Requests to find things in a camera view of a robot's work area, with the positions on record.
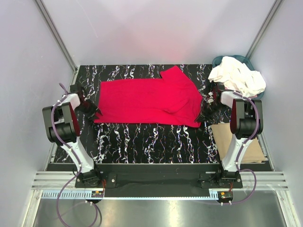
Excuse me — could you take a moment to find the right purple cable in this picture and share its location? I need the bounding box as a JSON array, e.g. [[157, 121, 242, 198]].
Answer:
[[232, 91, 260, 205]]

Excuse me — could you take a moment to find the red t shirt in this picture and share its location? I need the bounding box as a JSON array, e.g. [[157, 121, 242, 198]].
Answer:
[[94, 66, 202, 128]]

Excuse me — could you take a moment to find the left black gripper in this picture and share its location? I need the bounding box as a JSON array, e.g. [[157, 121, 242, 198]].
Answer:
[[76, 99, 101, 121]]

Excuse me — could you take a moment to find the teal laundry basket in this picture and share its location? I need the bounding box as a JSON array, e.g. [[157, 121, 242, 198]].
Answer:
[[212, 55, 266, 105]]

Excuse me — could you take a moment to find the right frame post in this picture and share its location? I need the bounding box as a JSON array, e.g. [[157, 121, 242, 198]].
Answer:
[[246, 0, 284, 60]]

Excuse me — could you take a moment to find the connector board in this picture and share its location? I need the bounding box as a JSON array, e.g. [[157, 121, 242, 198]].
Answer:
[[218, 191, 233, 203], [91, 190, 105, 198]]

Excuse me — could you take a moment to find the right connector board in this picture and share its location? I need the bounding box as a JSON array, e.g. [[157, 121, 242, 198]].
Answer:
[[218, 191, 233, 203]]

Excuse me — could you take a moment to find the white t shirt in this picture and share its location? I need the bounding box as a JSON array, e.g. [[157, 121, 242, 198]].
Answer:
[[208, 56, 267, 97]]

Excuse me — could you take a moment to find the slotted cable duct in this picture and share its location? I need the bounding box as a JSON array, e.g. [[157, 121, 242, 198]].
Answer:
[[42, 189, 218, 201]]

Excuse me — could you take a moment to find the frame post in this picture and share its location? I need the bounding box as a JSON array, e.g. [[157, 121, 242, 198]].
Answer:
[[34, 0, 78, 73], [246, 0, 284, 60]]

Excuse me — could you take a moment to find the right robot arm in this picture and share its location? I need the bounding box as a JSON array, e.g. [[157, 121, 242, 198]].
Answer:
[[195, 85, 263, 189]]

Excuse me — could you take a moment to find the left connector board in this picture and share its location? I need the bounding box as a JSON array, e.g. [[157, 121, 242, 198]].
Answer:
[[91, 190, 105, 198]]

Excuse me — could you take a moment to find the left frame post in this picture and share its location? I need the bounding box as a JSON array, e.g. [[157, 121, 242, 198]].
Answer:
[[34, 0, 78, 73]]

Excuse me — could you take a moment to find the purple cable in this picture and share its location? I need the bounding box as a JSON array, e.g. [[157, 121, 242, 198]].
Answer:
[[52, 82, 102, 227], [232, 91, 260, 205]]

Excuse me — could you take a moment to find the folded beige t shirt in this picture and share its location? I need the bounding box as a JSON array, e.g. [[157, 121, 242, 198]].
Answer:
[[211, 123, 266, 164]]

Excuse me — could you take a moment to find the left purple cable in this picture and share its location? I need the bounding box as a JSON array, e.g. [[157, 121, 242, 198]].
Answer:
[[52, 82, 102, 227]]

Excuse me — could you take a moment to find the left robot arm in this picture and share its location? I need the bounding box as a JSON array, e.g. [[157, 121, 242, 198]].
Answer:
[[42, 83, 105, 187]]

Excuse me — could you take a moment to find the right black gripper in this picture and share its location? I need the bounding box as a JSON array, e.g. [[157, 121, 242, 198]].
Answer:
[[194, 101, 227, 123]]

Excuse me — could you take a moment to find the aluminium front rail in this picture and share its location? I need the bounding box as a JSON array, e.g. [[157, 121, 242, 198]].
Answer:
[[32, 171, 288, 191]]

